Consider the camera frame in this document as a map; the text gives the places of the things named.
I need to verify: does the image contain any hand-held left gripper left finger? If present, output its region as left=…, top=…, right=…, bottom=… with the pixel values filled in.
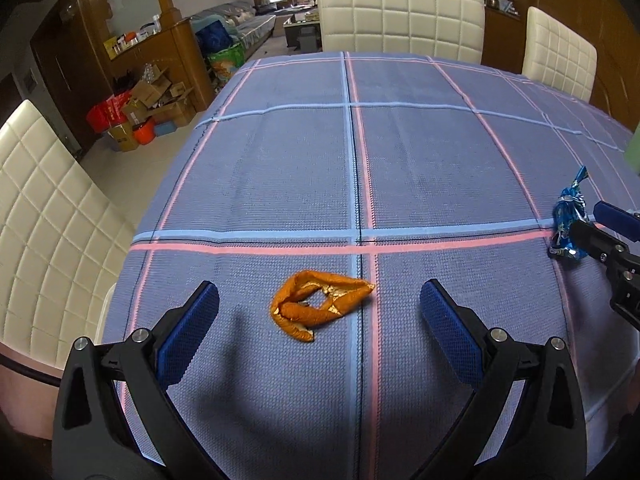
left=51, top=280, right=221, bottom=480

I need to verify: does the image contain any grey coffee table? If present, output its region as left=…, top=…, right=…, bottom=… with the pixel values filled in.
left=283, top=10, right=321, bottom=53

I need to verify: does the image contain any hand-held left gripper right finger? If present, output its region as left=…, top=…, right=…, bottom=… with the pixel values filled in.
left=419, top=279, right=588, bottom=480

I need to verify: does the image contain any green cup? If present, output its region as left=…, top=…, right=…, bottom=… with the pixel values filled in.
left=622, top=127, right=640, bottom=166

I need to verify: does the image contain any red bag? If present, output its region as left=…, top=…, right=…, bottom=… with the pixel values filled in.
left=86, top=95, right=128, bottom=133

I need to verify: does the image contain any orange bucket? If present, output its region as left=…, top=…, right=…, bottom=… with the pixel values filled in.
left=132, top=119, right=155, bottom=146

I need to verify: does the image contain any blue bag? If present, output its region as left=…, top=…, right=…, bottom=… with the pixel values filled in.
left=195, top=20, right=233, bottom=53

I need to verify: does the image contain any covered grey sofa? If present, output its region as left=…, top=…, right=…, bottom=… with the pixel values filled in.
left=190, top=2, right=277, bottom=56

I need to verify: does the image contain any pinkish brown bin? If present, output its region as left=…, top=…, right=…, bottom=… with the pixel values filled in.
left=0, top=342, right=66, bottom=438

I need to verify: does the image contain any low wooden partition cabinet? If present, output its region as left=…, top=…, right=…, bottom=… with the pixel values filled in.
left=102, top=22, right=216, bottom=111

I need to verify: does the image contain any green printed shopping bag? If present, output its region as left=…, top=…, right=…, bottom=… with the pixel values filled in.
left=207, top=42, right=246, bottom=93

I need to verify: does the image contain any pile of cardboard boxes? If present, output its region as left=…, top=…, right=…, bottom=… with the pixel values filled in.
left=107, top=65, right=196, bottom=153

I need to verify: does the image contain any orange peel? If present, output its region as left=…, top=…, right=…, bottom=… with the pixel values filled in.
left=270, top=270, right=376, bottom=343

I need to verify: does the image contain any blue plaid tablecloth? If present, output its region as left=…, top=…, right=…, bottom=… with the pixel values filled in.
left=102, top=51, right=640, bottom=480

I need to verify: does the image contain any cream quilted dining chair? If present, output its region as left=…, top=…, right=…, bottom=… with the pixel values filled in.
left=315, top=0, right=485, bottom=66
left=0, top=100, right=138, bottom=361
left=521, top=6, right=598, bottom=103

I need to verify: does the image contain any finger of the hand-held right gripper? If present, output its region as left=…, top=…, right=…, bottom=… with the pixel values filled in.
left=593, top=201, right=640, bottom=244
left=569, top=221, right=632, bottom=269

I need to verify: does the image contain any wooden sideboard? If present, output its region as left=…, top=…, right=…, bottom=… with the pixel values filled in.
left=482, top=5, right=528, bottom=73

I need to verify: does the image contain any blue foil snack wrapper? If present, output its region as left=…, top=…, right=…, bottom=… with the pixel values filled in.
left=547, top=165, right=593, bottom=261

